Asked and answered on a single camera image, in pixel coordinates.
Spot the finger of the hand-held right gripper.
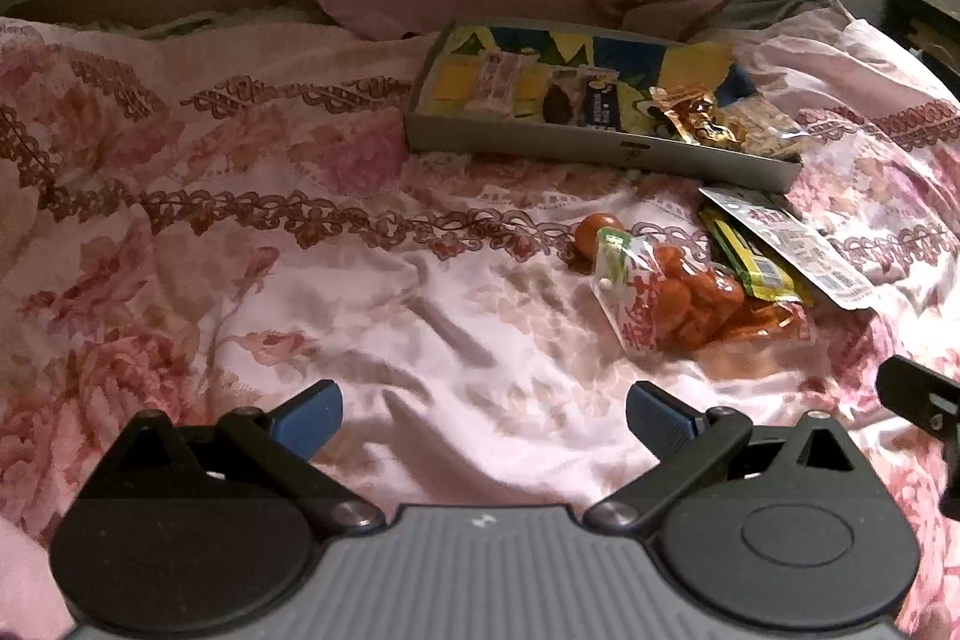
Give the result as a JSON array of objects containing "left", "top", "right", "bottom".
[{"left": 877, "top": 355, "right": 960, "bottom": 442}]

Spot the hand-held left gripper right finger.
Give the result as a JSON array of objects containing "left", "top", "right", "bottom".
[{"left": 585, "top": 381, "right": 875, "bottom": 528}]

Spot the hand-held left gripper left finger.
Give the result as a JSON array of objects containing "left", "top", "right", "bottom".
[{"left": 75, "top": 380, "right": 387, "bottom": 534}]

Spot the beige snack packet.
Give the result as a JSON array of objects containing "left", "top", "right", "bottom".
[{"left": 731, "top": 98, "right": 805, "bottom": 160}]

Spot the gold foil snack packet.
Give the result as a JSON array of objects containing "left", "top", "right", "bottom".
[{"left": 649, "top": 87, "right": 737, "bottom": 148}]

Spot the yellow blue printed cardboard box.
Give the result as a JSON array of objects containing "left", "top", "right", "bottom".
[{"left": 403, "top": 20, "right": 803, "bottom": 193}]

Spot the orange snack bag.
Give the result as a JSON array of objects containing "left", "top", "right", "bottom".
[{"left": 592, "top": 231, "right": 818, "bottom": 356}]

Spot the pink floral blanket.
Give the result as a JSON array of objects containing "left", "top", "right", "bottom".
[{"left": 0, "top": 6, "right": 960, "bottom": 640}]

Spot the yellow green snack packet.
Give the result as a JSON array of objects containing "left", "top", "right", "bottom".
[{"left": 705, "top": 209, "right": 815, "bottom": 309}]

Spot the white flat snack packet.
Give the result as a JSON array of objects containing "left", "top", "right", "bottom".
[{"left": 697, "top": 184, "right": 878, "bottom": 311}]

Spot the round orange snack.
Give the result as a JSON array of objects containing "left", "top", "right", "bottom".
[{"left": 574, "top": 212, "right": 629, "bottom": 259}]

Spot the dark brown snack packet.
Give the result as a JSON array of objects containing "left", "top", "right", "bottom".
[{"left": 541, "top": 83, "right": 584, "bottom": 125}]

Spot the dark wooden cabinet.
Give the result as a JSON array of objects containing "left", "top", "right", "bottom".
[{"left": 881, "top": 0, "right": 960, "bottom": 86}]

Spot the white pink snack packet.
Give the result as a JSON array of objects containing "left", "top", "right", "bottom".
[{"left": 472, "top": 49, "right": 524, "bottom": 115}]

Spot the pale green cloth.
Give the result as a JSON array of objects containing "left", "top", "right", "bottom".
[{"left": 712, "top": 0, "right": 837, "bottom": 32}]

